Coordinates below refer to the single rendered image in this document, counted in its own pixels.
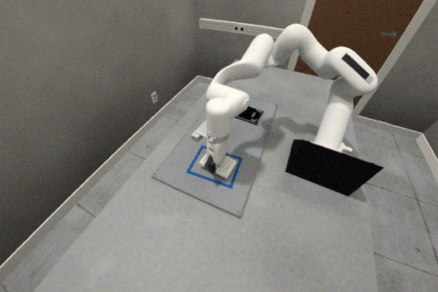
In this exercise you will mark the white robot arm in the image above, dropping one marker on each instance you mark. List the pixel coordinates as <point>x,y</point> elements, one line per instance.
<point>225,103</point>

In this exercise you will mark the blue tape rectangle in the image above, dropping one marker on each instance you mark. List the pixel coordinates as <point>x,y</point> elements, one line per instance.
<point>210,179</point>

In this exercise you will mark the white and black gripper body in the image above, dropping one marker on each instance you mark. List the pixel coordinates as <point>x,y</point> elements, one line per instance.
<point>218,150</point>

